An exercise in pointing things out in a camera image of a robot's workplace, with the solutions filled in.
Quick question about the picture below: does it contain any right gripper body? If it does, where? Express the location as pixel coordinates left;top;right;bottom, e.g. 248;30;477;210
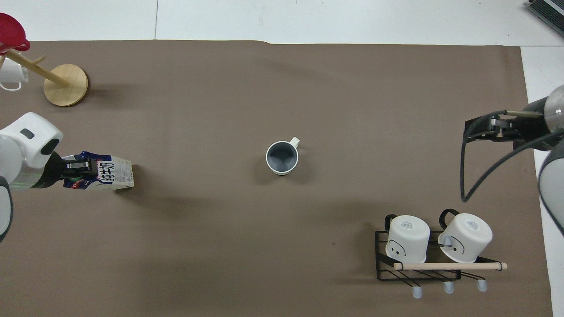
513;100;550;141

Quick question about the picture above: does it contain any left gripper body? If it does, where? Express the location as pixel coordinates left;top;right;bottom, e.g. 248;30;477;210
38;151;72;189

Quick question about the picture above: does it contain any blue white milk carton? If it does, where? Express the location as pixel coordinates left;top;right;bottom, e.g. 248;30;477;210
61;151;135;191

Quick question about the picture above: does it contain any plain white cup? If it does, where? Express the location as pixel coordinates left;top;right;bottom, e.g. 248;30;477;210
0;56;30;92

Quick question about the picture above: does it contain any red cup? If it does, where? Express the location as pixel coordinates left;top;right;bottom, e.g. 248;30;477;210
0;12;31;56

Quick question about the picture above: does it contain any wooden mug tree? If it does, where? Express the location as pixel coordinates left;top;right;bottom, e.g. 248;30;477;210
0;48;89;107

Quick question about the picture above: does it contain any white mug with face print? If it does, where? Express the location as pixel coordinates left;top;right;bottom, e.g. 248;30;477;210
437;208;494;264
384;214;431;265

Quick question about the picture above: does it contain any grey mug with white outside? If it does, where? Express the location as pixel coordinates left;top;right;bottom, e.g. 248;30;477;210
265;136;301;176

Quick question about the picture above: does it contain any black cable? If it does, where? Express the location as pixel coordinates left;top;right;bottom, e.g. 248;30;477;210
460;110;564;203

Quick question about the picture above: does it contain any black wire rack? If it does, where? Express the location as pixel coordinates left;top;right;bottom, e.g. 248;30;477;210
375;229;508;300

